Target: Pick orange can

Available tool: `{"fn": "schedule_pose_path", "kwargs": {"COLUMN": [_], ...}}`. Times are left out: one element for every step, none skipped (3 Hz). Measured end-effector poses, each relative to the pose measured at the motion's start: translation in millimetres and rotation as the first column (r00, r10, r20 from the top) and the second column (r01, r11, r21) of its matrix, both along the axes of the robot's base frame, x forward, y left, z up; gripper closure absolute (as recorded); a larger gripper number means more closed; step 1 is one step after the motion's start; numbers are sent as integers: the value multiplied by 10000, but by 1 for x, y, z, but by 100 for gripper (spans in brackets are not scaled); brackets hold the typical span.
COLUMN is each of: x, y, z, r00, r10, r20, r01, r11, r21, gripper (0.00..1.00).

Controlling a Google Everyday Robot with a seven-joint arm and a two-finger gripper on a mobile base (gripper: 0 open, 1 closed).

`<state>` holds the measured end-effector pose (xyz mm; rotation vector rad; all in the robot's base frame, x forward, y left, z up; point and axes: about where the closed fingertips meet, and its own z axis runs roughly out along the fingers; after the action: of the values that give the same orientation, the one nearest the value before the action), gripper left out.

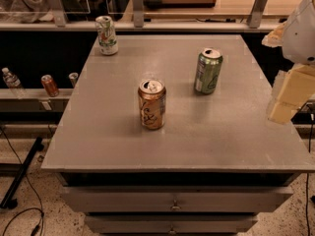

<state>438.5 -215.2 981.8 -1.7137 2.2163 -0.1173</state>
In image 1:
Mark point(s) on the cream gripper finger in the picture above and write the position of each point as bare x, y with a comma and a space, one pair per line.
290, 92
275, 37

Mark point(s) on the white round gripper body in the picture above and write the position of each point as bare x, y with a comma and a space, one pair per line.
300, 36

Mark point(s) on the orange soda can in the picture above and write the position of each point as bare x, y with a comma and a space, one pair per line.
152, 99

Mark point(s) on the white green soda can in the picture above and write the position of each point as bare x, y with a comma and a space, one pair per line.
106, 35

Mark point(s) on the silver can on shelf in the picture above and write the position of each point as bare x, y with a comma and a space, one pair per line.
73, 77

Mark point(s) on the red can on shelf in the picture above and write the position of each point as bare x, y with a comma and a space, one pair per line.
49, 85

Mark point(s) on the upper grey drawer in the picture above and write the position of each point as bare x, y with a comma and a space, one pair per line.
166, 199

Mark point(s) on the grey drawer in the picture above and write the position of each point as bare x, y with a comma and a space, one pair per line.
170, 224
166, 199

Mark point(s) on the lower grey drawer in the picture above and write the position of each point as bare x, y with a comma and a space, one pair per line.
170, 224

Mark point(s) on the grey side shelf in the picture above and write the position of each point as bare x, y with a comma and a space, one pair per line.
35, 100

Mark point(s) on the grey crumpled cloth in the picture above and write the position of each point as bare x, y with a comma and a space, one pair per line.
23, 11

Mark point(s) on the clear plastic water bottle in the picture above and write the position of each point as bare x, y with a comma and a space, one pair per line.
13, 83

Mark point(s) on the black metal floor bar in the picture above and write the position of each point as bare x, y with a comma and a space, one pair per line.
22, 169

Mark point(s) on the grey metal bracket right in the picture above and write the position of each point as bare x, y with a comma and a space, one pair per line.
256, 14

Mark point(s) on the grey metal bracket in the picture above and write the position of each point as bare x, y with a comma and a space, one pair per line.
58, 13
138, 13
256, 14

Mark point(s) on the grey metal bracket middle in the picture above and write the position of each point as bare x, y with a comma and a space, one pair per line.
138, 13

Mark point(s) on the grey metal bracket left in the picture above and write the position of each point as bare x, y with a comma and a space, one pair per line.
58, 13

